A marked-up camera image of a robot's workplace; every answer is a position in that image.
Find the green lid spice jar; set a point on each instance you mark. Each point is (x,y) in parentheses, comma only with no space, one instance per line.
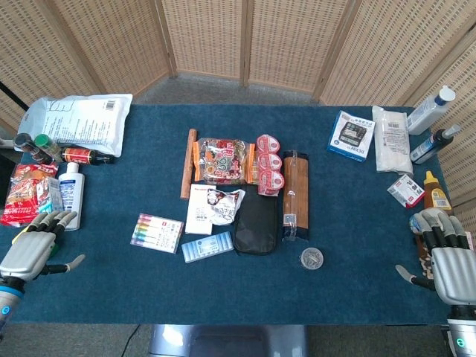
(48,145)

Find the blue white clock box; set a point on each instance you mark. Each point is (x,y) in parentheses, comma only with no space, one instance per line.
(351,135)

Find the dark spray bottle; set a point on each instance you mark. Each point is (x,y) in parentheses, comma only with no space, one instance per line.
(431,145)

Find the red jelly cup pack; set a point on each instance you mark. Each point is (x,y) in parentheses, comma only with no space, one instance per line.
(269,163)

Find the crumpled white snack packet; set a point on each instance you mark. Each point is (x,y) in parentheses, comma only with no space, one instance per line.
(225,208)

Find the blue table cloth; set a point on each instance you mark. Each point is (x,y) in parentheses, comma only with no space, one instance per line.
(238,290)

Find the small blue white carton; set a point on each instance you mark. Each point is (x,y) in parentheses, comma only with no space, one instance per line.
(52,195)

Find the dark red label sauce bottle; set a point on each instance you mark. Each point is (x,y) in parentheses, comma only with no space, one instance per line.
(80,155)

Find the brown bamboo mat pack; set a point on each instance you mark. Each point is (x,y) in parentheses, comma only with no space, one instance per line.
(295,193)

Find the black pole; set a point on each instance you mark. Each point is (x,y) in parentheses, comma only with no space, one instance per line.
(13,96)

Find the clear white-capped bottle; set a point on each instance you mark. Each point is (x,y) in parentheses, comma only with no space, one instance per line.
(427,111)

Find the white towel pack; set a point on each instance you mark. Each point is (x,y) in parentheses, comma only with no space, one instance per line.
(392,141)

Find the long brown wooden stick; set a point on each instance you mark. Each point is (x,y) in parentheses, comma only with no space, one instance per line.
(188,163)

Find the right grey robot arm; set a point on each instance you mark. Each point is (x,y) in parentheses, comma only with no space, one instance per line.
(463,331)

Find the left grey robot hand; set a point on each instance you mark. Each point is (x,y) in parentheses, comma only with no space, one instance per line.
(26,253)

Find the small red white box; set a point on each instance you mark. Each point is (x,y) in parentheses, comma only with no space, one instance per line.
(405,189)

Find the large white plastic bag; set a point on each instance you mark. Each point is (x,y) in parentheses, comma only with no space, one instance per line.
(82,119)

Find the amber honey bottle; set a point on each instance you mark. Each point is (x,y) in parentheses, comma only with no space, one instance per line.
(436,193)

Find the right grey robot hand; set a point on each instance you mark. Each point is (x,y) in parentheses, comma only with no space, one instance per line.
(455,271)

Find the colourful marker pen box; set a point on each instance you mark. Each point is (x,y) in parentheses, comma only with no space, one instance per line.
(158,233)

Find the black lid spice jar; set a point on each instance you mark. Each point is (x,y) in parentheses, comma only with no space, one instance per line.
(28,145)

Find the black fabric pouch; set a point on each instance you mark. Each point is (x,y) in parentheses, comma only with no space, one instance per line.
(256,227)

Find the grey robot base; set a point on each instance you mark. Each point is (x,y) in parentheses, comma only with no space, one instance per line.
(227,340)

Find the orange clear snack bag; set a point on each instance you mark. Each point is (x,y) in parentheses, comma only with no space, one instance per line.
(225,161)

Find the pink box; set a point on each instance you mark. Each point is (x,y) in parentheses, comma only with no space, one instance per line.
(471,241)

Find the light blue battery pack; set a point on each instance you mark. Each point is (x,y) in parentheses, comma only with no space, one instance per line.
(207,246)

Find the red snack bag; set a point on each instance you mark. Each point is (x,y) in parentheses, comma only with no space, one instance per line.
(22,193)

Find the white lotion bottle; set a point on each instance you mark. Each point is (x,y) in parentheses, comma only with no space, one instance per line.
(72,189)

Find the bamboo folding screen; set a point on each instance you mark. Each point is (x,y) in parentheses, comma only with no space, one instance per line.
(290,41)

